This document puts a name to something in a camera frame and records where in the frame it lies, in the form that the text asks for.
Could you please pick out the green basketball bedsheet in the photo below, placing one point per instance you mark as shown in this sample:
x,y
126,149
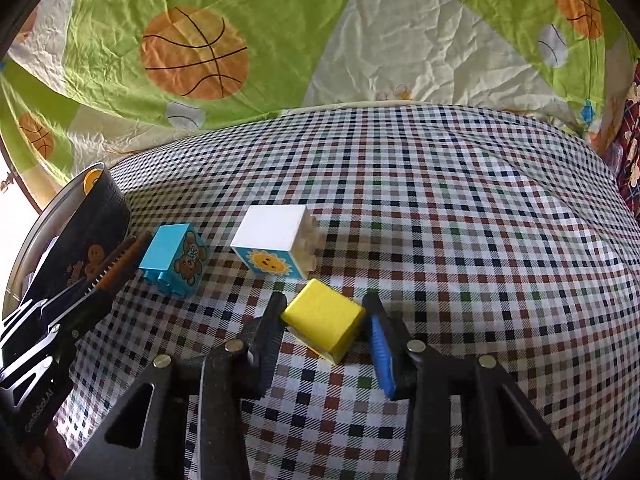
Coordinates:
x,y
89,81

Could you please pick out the yellow cube block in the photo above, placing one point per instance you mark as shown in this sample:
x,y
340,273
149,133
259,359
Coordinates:
x,y
324,320

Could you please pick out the yellow face toy brick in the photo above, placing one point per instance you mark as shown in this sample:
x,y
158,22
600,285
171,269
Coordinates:
x,y
91,177

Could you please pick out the red patterned cloth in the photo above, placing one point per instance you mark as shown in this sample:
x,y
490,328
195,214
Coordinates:
x,y
622,156

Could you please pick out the white sun toy brick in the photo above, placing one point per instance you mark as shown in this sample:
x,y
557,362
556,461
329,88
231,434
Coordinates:
x,y
278,240

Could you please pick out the teal bear toy brick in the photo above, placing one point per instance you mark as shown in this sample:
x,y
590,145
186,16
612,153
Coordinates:
x,y
175,260

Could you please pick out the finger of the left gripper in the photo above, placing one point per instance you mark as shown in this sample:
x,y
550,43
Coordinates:
x,y
115,264

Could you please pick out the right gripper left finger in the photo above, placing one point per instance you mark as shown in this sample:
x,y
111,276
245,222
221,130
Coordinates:
x,y
144,434

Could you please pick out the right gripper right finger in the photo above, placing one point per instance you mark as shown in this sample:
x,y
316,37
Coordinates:
x,y
503,435

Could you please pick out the round black cookie tin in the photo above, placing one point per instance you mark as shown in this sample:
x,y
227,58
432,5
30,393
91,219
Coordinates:
x,y
71,237

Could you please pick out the checkered tablecloth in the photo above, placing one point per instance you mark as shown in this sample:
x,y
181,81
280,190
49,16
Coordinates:
x,y
486,232

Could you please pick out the brown plastic comb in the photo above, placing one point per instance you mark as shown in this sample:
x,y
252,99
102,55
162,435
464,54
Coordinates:
x,y
120,259

